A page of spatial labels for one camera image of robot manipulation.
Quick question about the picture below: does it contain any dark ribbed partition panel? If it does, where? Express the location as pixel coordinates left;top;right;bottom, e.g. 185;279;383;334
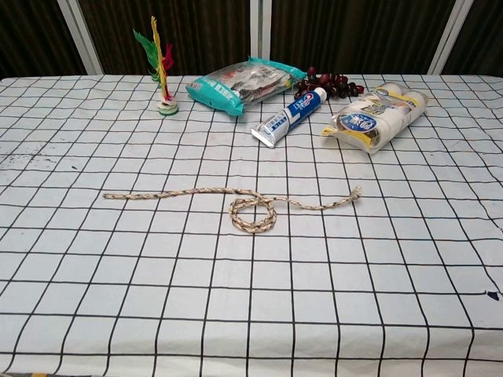
270;0;459;75
78;0;252;75
0;0;88;79
442;0;503;75

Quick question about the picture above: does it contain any beige speckled braided rope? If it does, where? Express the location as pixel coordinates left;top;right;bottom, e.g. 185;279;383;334
102;185;363;236

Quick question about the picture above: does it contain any teal snack bag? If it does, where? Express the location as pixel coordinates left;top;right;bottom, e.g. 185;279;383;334
185;56;308;118

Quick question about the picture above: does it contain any colourful feather shuttlecock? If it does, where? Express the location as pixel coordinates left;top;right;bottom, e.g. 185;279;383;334
132;15;180;118

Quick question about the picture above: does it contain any white black checkered tablecloth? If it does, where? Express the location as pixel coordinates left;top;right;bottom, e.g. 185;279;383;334
0;73;503;377

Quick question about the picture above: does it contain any dark red grape bunch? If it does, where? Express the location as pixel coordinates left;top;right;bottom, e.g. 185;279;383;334
293;66;365;100

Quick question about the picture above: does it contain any blue white toothpaste tube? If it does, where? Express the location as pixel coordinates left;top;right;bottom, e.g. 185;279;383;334
251;86;329;148

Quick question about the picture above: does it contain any white partition frame post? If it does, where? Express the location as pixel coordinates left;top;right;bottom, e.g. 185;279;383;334
57;0;105;75
427;0;475;75
249;0;273;60

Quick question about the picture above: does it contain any wrapped toilet paper pack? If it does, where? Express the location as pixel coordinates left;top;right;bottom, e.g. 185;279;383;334
321;82;429;153

